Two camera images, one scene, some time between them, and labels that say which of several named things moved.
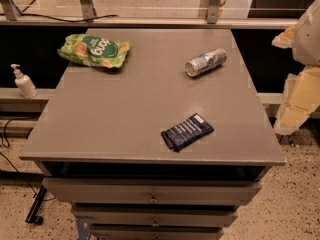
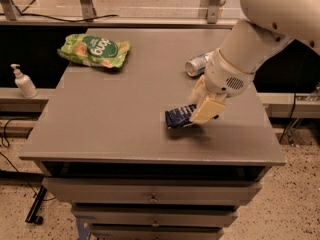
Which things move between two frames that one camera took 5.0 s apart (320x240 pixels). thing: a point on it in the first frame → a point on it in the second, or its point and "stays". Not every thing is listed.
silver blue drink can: [206, 61] stays
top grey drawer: [160, 192] stays
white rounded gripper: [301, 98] → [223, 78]
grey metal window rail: [150, 22] stays
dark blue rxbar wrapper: [188, 132] → [181, 116]
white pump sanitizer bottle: [24, 82] stays
